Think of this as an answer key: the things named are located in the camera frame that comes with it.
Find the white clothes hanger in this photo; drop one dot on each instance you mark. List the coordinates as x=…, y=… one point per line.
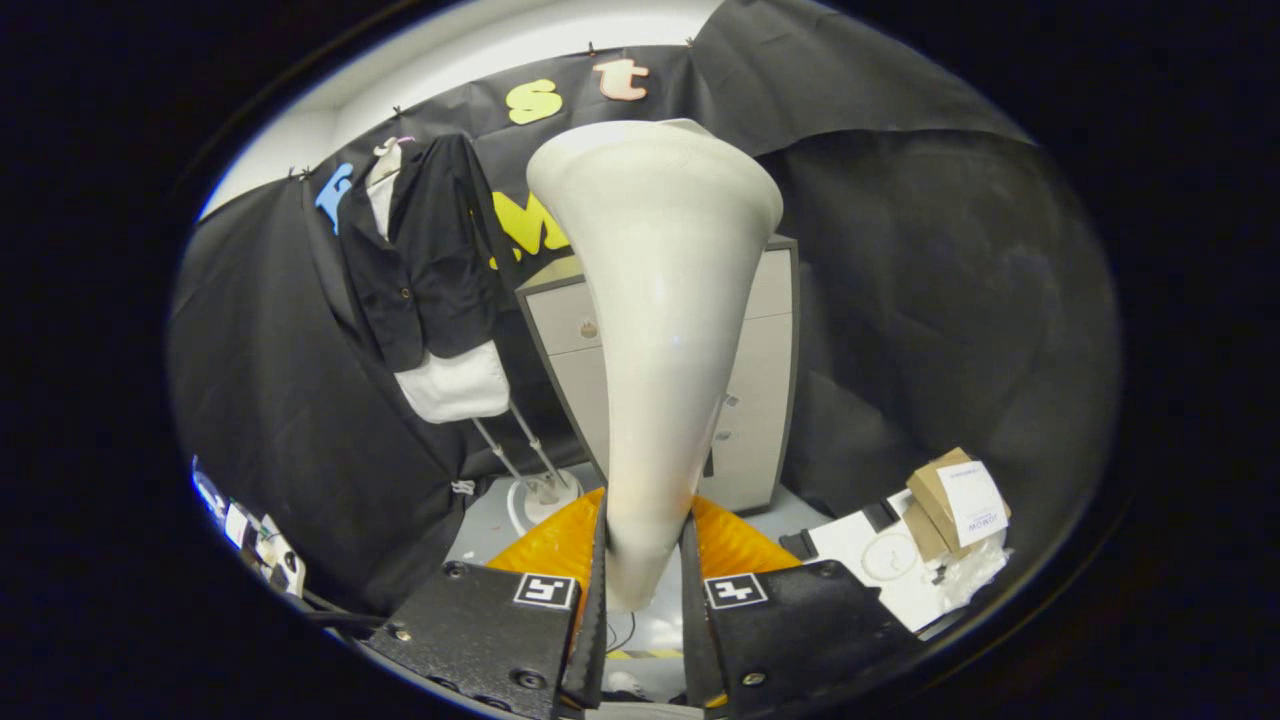
x=388, y=150

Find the grey cabinet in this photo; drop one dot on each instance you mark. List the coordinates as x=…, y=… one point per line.
x=750, y=400

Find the white floor board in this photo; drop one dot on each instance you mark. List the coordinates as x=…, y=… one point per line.
x=850, y=545

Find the black backdrop cloth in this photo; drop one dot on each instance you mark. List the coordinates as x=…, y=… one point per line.
x=950, y=300

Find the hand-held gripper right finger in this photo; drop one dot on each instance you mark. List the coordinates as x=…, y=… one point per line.
x=790, y=630

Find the black suit jacket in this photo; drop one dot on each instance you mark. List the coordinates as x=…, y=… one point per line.
x=440, y=260

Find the white shirt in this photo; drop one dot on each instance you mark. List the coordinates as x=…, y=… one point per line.
x=455, y=385

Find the white garment rack stand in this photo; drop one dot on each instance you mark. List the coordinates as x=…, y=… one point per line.
x=540, y=492

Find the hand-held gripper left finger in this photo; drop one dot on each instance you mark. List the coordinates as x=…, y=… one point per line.
x=480, y=630

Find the cardboard box with white label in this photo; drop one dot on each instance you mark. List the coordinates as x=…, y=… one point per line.
x=925, y=495

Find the white plastic box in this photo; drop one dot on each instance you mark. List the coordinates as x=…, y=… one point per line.
x=285, y=565

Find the clear plastic bag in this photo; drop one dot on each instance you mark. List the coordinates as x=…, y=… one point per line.
x=975, y=575

